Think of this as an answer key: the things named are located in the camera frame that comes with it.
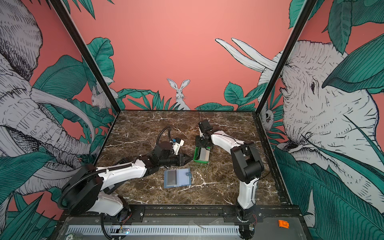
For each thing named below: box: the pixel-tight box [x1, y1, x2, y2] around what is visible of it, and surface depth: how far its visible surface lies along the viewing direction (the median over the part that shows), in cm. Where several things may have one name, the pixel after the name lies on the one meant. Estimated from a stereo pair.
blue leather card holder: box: [163, 168, 192, 189], surface depth 88 cm
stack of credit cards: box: [199, 147, 210, 161], surface depth 93 cm
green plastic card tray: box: [193, 146, 211, 164], surface depth 94 cm
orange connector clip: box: [278, 219, 290, 229], surface depth 72 cm
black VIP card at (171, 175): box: [167, 170, 177, 186], surface depth 88 cm
